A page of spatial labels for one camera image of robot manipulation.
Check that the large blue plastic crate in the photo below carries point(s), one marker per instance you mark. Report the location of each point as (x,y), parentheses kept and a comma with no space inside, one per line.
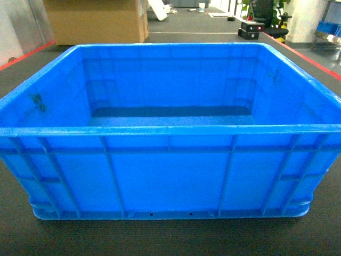
(170,131)

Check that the large brown cardboard box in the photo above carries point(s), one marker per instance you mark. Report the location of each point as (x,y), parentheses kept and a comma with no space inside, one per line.
(92,22)

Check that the white foam piece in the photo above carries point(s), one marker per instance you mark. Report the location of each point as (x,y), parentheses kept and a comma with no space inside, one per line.
(160,9)

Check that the small black mobile robot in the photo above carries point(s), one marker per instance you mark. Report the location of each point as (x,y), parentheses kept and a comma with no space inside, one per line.
(250,30)

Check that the black office chair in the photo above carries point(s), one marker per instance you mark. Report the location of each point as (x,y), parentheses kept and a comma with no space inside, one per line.
(276,32)

